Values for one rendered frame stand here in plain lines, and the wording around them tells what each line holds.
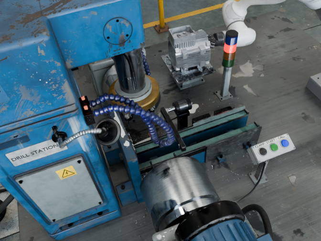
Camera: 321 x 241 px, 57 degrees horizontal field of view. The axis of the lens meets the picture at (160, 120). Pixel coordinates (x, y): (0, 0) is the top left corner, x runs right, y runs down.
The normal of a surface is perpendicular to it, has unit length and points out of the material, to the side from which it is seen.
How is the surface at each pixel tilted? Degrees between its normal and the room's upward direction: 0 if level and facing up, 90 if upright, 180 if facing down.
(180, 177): 2
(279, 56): 0
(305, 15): 0
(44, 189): 90
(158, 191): 35
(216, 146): 90
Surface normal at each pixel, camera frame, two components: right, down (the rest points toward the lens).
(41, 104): 0.36, 0.69
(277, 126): -0.07, -0.65
